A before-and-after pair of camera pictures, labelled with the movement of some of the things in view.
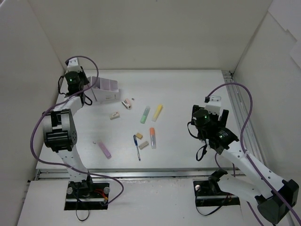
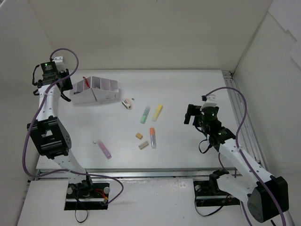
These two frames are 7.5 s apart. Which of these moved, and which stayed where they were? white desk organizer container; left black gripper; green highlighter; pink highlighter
Moved: left black gripper
Stayed: pink highlighter; green highlighter; white desk organizer container
